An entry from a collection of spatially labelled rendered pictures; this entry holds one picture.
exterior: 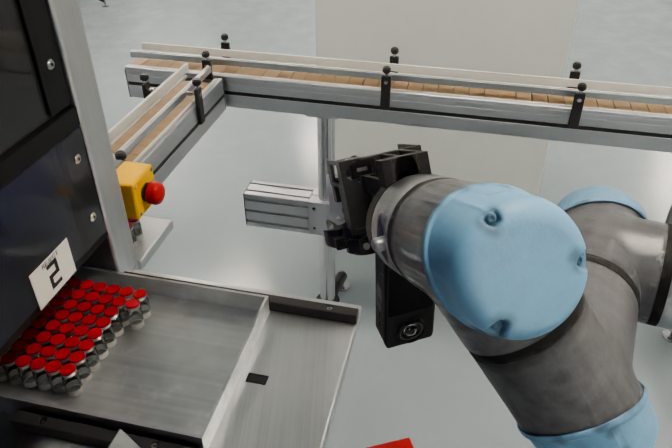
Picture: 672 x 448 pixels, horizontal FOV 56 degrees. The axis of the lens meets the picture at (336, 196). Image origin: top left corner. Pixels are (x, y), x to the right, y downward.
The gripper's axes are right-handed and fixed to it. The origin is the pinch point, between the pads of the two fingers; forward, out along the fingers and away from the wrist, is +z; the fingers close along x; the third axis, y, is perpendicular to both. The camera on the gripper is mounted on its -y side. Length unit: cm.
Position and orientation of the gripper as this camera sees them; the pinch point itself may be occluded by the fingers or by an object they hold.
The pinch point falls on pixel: (354, 216)
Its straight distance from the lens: 65.1
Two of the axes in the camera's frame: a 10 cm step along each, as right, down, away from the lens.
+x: -9.6, 2.2, -2.0
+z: -2.2, -1.0, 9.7
